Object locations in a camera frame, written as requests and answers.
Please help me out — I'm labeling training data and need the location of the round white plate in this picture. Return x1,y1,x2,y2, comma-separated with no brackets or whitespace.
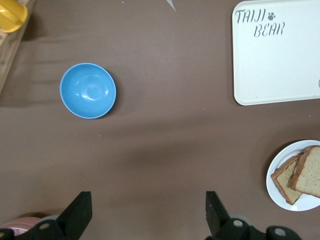
266,139,320,212

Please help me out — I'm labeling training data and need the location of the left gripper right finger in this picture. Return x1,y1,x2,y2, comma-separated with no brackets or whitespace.
206,191,301,240

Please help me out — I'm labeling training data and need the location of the cream bear print tray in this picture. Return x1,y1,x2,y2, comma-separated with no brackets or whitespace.
231,0,320,106

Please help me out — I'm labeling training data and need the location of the yellow mug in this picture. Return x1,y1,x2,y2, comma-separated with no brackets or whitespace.
0,0,29,34

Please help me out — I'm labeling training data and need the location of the pink bowl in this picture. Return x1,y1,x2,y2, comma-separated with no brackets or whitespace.
0,216,42,240

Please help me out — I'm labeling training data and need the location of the brown bread slice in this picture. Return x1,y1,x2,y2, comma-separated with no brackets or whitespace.
289,145,320,200
270,152,305,206

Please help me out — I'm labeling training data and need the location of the blue bowl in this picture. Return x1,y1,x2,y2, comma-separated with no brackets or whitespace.
59,62,117,120

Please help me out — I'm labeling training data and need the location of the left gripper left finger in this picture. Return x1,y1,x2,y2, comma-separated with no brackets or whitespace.
14,191,93,240

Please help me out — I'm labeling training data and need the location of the wooden cup rack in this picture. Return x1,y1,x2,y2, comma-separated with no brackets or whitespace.
0,0,36,93

